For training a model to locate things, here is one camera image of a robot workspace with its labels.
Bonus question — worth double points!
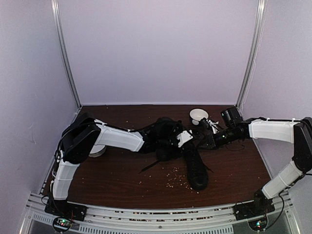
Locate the right aluminium frame post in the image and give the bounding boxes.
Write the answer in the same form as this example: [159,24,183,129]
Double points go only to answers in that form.
[236,0,267,112]

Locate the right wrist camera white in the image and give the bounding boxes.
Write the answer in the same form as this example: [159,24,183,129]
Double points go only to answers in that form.
[200,118,219,134]

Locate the white scalloped bowl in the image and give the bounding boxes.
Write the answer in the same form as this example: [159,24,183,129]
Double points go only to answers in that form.
[89,145,107,158]

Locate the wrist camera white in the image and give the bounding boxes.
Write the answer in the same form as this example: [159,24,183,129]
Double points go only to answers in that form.
[176,130,193,148]
[200,118,219,134]

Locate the left controller board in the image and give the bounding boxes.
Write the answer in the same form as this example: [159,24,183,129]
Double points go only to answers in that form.
[52,217,73,233]

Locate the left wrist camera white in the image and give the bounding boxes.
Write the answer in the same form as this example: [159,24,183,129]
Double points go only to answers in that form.
[176,130,193,148]

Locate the black white round bowl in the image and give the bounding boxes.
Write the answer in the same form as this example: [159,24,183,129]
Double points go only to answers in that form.
[189,108,209,126]

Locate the aluminium frame post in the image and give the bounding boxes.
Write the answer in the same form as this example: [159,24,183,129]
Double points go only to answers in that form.
[51,0,82,110]
[236,0,267,112]

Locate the black canvas shoe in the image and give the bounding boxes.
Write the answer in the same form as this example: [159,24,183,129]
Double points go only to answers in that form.
[139,117,184,172]
[182,141,209,191]

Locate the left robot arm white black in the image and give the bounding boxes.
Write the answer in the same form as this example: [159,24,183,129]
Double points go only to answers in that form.
[49,113,184,216]

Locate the left aluminium frame post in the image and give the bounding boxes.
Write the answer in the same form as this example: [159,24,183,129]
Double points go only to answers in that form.
[51,0,82,110]

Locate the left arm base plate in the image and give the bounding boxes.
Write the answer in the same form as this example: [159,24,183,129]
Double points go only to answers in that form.
[44,200,87,221]

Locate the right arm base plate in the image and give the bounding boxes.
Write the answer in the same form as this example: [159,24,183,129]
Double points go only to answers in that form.
[233,201,275,220]

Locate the controller board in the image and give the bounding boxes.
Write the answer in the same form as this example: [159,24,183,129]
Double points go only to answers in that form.
[52,217,73,233]
[248,217,268,232]

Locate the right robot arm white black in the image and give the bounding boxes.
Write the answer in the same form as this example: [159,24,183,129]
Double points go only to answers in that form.
[190,107,312,215]

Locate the front aluminium rail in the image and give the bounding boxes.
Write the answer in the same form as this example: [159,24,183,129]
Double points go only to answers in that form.
[17,192,303,234]

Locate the right controller board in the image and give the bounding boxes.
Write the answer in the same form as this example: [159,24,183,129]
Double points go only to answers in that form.
[248,217,268,232]

